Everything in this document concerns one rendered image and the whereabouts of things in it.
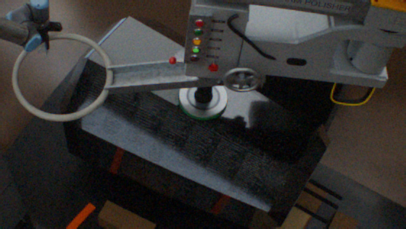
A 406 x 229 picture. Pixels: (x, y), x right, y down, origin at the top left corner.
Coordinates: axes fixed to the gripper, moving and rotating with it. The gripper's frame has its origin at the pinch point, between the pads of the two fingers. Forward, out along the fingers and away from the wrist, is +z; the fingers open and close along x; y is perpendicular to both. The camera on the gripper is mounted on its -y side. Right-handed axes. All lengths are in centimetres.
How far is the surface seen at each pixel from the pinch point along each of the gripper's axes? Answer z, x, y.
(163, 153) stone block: 17, 66, -34
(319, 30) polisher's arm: -66, 79, -83
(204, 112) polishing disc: -2, 64, -53
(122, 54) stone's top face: 2.9, 17.3, -34.5
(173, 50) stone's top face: 2, 25, -58
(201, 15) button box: -68, 61, -42
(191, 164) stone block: 15, 77, -43
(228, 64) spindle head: -41, 67, -55
